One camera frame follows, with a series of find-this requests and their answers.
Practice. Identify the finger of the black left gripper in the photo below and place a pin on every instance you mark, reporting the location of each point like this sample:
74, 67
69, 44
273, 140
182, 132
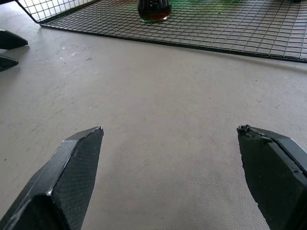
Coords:
10, 39
6, 62

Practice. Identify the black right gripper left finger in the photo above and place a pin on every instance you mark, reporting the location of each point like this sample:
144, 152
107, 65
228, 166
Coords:
72, 182

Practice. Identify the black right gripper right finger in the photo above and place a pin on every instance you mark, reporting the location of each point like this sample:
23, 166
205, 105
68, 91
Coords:
273, 172

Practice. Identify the green glass bottle dark liquid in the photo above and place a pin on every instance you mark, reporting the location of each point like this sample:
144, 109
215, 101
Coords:
154, 10

